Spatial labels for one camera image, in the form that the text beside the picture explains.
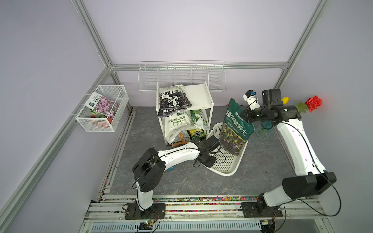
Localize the tall green soil bag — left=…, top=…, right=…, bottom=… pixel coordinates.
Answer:
left=220, top=98, right=255, bottom=155

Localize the white green small bag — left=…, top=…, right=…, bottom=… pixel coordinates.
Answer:
left=190, top=109, right=210, bottom=130

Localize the white fertilizer bag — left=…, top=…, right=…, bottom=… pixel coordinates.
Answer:
left=164, top=112, right=193, bottom=144

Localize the black rose soil bag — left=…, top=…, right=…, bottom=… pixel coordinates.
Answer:
left=157, top=84, right=192, bottom=117

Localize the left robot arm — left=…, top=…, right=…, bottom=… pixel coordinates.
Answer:
left=133, top=136, right=220, bottom=211

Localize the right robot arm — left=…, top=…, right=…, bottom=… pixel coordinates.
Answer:
left=241, top=89, right=337, bottom=209

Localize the white three-tier shelf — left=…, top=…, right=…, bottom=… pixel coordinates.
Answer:
left=156, top=81, right=215, bottom=146

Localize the green yellow packet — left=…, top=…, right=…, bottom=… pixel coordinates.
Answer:
left=187, top=129, right=207, bottom=141

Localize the white perforated plastic basket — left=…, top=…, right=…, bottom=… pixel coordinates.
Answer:
left=207, top=122, right=248, bottom=176

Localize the orange packet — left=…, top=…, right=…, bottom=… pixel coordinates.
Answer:
left=172, top=130, right=191, bottom=148

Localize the tulip bouquet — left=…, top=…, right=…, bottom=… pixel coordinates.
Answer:
left=282, top=97, right=309, bottom=113

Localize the red artificial rose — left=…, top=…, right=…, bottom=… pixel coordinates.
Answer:
left=305, top=95, right=322, bottom=113

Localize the purple flower seed packet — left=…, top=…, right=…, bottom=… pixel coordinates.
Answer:
left=85, top=92, right=119, bottom=119

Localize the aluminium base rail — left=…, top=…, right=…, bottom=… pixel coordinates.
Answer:
left=80, top=195, right=334, bottom=233

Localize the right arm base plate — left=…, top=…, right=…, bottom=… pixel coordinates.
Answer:
left=239, top=202, right=284, bottom=218

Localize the white wire wall rack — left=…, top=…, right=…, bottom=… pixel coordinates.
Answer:
left=138, top=60, right=226, bottom=92

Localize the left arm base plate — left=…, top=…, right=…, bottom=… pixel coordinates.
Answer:
left=122, top=203, right=166, bottom=220

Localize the white wire cube basket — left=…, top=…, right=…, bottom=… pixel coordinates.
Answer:
left=75, top=85, right=129, bottom=133

